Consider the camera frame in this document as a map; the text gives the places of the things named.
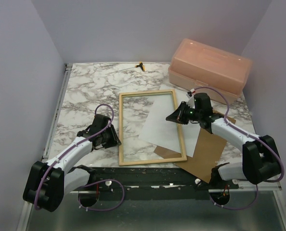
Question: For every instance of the pink translucent plastic box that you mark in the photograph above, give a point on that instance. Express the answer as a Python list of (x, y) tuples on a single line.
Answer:
[(196, 64)]

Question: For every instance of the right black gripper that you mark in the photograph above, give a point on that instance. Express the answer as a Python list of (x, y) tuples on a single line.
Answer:
[(178, 115)]

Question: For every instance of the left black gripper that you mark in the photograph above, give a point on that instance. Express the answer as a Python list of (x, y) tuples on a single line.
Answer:
[(114, 141)]

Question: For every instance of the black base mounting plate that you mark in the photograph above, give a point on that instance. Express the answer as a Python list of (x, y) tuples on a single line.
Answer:
[(114, 183)]

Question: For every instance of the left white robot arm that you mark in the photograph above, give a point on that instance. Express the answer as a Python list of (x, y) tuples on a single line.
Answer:
[(48, 182)]

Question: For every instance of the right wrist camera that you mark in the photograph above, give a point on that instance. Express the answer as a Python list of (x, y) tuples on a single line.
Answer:
[(190, 95)]

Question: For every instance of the wooden picture frame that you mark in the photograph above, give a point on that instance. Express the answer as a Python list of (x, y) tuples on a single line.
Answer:
[(146, 136)]

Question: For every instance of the aluminium rail left side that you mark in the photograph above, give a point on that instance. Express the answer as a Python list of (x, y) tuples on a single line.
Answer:
[(46, 153)]

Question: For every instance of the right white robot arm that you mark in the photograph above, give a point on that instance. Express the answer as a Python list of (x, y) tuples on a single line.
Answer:
[(260, 157)]

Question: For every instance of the brown frame backing board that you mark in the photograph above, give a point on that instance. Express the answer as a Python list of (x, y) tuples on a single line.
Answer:
[(207, 154)]

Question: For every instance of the yellow black hex key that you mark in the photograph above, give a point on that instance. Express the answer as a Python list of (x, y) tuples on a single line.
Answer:
[(139, 65)]

